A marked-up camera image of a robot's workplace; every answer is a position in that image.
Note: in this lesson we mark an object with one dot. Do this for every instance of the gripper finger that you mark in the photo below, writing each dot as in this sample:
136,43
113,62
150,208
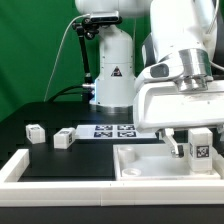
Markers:
167,136

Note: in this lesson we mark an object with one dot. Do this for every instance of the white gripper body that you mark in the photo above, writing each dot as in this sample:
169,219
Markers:
160,106

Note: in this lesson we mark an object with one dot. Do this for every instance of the white square tabletop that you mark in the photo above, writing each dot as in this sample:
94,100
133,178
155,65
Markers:
145,162

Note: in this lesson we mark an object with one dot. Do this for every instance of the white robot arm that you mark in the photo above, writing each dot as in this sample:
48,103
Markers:
179,49

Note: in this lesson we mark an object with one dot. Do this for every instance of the white U-shaped fence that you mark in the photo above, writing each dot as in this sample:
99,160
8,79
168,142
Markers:
14,192

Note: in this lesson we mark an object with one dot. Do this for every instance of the white marker sheet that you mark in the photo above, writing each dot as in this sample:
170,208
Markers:
111,131

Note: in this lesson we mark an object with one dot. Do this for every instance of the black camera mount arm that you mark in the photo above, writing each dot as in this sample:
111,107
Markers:
85,50

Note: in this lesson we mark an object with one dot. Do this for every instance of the grey mounted camera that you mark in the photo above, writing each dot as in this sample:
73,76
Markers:
104,17

